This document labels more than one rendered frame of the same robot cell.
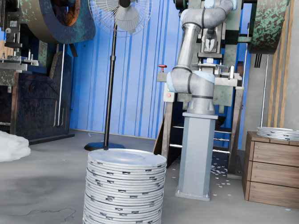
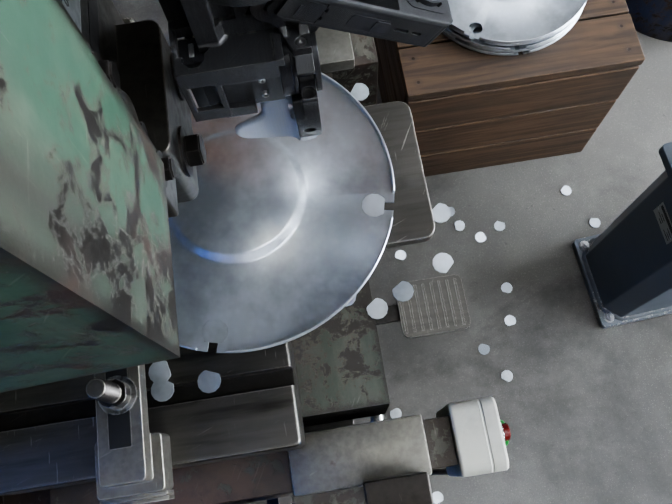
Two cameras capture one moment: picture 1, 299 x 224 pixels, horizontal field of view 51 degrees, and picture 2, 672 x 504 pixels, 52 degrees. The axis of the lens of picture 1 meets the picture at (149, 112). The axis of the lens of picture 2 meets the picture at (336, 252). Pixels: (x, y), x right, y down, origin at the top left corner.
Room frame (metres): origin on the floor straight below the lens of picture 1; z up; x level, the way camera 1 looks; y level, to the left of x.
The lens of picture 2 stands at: (2.38, -0.15, 1.36)
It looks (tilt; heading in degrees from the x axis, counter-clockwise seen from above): 72 degrees down; 254
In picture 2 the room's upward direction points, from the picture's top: 7 degrees counter-clockwise
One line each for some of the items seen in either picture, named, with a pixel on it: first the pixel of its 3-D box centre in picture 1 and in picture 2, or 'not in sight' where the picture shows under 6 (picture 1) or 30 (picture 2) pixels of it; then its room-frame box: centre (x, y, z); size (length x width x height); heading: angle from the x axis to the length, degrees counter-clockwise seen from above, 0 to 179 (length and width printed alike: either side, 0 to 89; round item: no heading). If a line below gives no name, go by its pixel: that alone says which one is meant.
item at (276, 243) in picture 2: (208, 66); (234, 193); (2.39, -0.41, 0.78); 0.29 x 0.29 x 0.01
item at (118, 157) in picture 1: (127, 157); not in sight; (1.16, 0.07, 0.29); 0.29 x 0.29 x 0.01
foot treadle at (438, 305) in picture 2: not in sight; (302, 329); (2.38, -0.41, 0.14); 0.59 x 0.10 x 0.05; 166
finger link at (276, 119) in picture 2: (207, 45); (277, 123); (2.34, -0.38, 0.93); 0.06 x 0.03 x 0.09; 166
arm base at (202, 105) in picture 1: (201, 104); not in sight; (1.73, -0.28, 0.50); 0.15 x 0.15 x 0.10
